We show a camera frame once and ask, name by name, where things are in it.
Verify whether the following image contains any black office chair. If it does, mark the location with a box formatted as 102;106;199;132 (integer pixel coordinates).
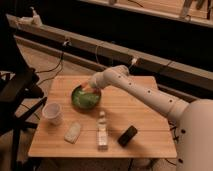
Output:
0;16;47;171

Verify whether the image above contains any white plastic cup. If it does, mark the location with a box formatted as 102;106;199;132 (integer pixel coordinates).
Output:
42;103;62;125

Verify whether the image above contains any wooden table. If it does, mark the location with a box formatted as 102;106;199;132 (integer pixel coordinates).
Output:
28;75;177;158

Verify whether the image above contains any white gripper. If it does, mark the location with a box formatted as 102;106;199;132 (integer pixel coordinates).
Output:
82;72;106;92

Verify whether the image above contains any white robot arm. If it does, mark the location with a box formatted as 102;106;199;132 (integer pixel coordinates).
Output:
83;65;213;171

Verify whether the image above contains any black rectangular block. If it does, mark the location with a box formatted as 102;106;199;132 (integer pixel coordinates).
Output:
118;126;138;147

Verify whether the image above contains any black floor cable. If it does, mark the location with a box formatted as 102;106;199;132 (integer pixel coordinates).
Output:
34;39;72;86

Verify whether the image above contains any white power strip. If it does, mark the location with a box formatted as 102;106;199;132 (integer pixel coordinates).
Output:
17;6;43;27

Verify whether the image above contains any green ceramic bowl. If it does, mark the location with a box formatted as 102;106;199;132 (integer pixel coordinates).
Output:
71;85;101;110

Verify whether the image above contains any clear glass bottle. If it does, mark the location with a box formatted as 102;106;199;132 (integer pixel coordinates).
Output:
97;111;108;150

